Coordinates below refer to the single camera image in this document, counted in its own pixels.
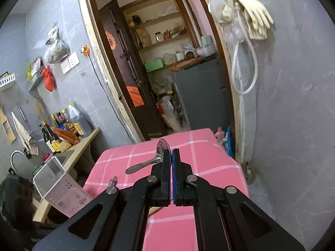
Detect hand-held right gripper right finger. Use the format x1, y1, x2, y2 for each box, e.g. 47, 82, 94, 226
172, 149, 306, 251

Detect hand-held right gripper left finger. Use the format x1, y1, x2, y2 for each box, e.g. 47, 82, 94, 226
31, 149, 172, 251

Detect metal spoon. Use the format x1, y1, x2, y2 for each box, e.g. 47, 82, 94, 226
125, 138, 170, 175

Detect white utensil holder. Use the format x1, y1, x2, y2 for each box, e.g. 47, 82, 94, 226
33, 156, 93, 218

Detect pink checked tablecloth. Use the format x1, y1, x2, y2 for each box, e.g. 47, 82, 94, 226
83, 128, 249, 251

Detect white plastic bag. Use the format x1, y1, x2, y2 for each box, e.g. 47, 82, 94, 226
157, 95, 184, 132

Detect blue packet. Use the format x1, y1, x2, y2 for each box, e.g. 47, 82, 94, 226
225, 125, 234, 157

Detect grey refrigerator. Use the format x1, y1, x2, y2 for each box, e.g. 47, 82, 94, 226
174, 55, 233, 136

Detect orange sticker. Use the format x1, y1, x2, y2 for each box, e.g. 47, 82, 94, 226
126, 86, 145, 107

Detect orange packet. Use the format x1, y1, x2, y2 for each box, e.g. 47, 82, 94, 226
52, 127, 80, 145

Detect green box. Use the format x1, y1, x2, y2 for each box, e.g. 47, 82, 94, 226
145, 59, 165, 72

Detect wooden cutting board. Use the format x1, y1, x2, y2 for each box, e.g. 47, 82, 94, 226
169, 55, 218, 72

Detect row of sauce bottles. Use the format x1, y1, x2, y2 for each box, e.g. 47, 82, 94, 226
39, 108, 81, 155

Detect dark wooden door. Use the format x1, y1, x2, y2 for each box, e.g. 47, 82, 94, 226
99, 0, 165, 139

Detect metal pot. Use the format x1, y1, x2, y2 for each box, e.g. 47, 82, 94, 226
195, 43, 218, 57

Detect brown paper bag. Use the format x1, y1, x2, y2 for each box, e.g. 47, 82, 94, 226
136, 26, 152, 48

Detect beige towel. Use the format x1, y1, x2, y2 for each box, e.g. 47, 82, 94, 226
12, 112, 38, 155

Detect black bag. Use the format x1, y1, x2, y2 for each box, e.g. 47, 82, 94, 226
0, 174, 36, 231

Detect sunflower sticker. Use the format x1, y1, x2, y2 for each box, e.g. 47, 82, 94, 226
105, 31, 117, 51

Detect metal faucet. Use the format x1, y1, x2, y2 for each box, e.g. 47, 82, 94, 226
10, 150, 33, 174

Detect red plastic bag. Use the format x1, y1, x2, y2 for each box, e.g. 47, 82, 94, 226
42, 67, 56, 92

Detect wooden shelf unit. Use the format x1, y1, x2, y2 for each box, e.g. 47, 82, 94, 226
122, 0, 202, 66

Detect wooden grater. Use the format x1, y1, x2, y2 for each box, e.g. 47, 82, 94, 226
0, 107, 17, 144

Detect plastic bag of dried goods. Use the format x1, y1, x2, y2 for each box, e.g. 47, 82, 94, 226
43, 39, 71, 64

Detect red and white packet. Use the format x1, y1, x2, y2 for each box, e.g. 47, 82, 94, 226
32, 58, 44, 75

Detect clear plastic bag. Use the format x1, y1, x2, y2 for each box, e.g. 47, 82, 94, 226
208, 0, 249, 42

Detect small hanging plastic bag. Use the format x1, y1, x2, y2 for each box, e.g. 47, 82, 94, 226
46, 26, 59, 45

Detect cream rubber gloves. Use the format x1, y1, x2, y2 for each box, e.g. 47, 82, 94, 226
222, 0, 274, 40

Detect white basket rack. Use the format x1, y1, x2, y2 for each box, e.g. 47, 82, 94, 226
0, 71, 16, 92

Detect white hose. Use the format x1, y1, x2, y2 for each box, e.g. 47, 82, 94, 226
232, 3, 259, 95

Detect white wall socket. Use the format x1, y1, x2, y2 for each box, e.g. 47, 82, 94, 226
61, 51, 80, 74

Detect grey wall rack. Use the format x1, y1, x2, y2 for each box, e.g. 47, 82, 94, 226
28, 65, 51, 92

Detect cream door frame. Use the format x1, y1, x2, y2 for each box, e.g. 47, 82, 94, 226
77, 0, 245, 163

